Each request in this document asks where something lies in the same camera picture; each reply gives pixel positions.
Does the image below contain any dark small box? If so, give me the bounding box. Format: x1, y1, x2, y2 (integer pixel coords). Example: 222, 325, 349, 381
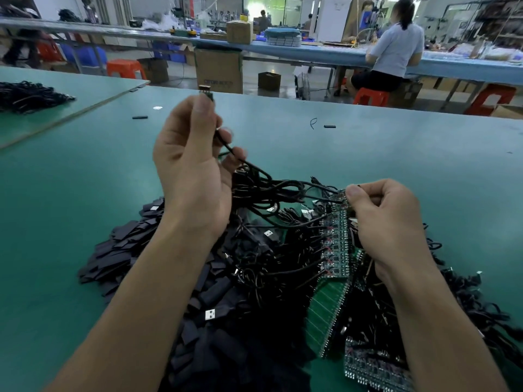
257, 71, 282, 92

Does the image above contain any stack of blue trays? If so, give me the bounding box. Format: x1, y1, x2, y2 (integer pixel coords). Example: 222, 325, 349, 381
264, 27, 303, 48

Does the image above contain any long blue worktable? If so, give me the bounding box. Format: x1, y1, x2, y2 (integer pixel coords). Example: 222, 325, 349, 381
0, 17, 523, 87

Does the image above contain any person's right hand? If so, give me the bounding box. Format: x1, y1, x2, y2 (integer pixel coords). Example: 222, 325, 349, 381
345, 179, 440, 284

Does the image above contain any orange plastic stool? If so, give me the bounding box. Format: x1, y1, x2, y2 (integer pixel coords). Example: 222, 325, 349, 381
106, 59, 147, 80

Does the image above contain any small cardboard box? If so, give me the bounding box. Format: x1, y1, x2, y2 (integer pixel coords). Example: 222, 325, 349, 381
226, 20, 254, 45

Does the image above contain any person's left forearm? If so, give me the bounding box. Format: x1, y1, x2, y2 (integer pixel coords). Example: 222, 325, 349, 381
44, 222, 229, 392

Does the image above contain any floor fan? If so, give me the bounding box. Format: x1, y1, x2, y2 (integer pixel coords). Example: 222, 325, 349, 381
295, 71, 312, 101

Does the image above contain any black usb cable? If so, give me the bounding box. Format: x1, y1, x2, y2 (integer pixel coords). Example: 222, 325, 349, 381
199, 85, 272, 182

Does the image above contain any blue plastic bin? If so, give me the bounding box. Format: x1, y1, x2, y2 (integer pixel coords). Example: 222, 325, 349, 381
60, 44, 108, 69

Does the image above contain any brown cardboard box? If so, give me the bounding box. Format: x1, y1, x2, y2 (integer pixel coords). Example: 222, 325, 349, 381
387, 79, 424, 109

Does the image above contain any person's left hand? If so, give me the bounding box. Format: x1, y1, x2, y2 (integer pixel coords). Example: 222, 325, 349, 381
153, 94, 248, 244

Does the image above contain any red plastic stool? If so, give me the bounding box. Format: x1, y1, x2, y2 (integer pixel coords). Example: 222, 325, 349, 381
464, 83, 518, 117
352, 87, 390, 107

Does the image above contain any heap of black cords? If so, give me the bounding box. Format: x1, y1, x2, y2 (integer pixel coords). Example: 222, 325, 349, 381
0, 80, 77, 115

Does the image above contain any pile of black usb cables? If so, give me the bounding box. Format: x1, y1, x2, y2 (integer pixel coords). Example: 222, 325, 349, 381
218, 167, 523, 392

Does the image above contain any dark populated circuit board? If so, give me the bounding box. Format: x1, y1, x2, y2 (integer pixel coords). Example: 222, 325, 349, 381
343, 338, 415, 392

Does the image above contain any bare green circuit board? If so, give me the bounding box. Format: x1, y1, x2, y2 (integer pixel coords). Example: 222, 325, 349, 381
306, 277, 355, 360

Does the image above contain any person's right forearm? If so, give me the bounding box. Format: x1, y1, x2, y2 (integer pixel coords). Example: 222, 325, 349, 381
375, 267, 511, 392

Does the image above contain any large cardboard box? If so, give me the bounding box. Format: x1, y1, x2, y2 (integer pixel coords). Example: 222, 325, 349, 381
194, 47, 244, 94

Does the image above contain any green circuit board panel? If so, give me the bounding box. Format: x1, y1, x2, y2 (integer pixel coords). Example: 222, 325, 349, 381
318, 190, 365, 283

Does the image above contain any pile of black plastic shells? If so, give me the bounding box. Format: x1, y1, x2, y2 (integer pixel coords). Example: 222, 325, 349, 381
78, 197, 319, 392

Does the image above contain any open cardboard box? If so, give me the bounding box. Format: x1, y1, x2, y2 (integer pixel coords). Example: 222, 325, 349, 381
137, 57, 170, 84

